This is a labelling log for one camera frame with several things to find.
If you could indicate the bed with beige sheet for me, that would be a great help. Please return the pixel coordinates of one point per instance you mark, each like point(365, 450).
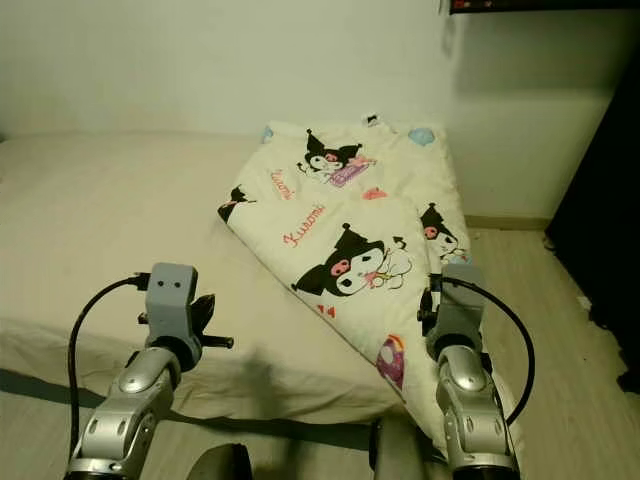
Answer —
point(120, 220)

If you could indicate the white Kuromi print blanket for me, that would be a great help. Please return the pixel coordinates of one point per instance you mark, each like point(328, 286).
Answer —
point(345, 210)

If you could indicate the grey robot leg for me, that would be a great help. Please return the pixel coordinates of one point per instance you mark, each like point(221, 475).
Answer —
point(395, 450)
point(220, 462)

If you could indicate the black flat monitor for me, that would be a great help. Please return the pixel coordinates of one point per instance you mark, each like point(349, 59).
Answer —
point(550, 5)

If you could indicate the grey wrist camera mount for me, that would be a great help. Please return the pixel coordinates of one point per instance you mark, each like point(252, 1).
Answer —
point(172, 300)
point(460, 305)

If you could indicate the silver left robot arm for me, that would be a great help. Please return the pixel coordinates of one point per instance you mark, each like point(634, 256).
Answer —
point(135, 415)

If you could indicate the grey robot right leg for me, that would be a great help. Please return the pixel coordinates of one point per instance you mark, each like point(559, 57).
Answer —
point(395, 450)

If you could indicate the black desk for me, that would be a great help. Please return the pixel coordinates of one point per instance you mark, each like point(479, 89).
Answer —
point(605, 210)

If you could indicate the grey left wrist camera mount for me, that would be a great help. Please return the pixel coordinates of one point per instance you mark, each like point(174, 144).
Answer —
point(172, 300)

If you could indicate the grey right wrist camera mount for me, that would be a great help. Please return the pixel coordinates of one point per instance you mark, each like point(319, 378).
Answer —
point(460, 305)

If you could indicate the grey robot left leg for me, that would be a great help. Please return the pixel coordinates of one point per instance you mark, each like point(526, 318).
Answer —
point(220, 462)

